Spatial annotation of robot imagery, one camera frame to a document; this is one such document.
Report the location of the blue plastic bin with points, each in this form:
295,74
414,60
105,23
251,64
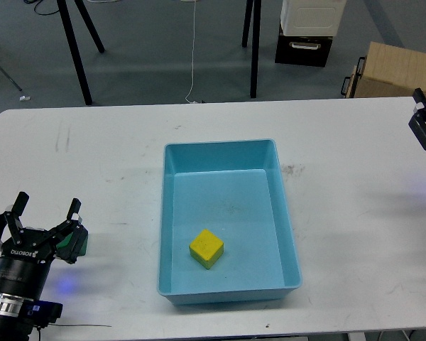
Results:
235,190

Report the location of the black storage box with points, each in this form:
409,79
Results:
303,50

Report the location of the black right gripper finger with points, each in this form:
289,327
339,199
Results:
417,122

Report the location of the light wooden box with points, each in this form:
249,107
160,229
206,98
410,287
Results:
386,71

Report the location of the green wooden block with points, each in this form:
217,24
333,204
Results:
73,246

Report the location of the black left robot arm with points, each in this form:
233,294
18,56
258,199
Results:
20,315

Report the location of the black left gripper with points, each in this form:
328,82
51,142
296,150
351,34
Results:
26,257

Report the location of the black table leg pair right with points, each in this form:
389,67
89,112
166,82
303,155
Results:
252,21

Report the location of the yellow wooden block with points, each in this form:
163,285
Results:
206,248

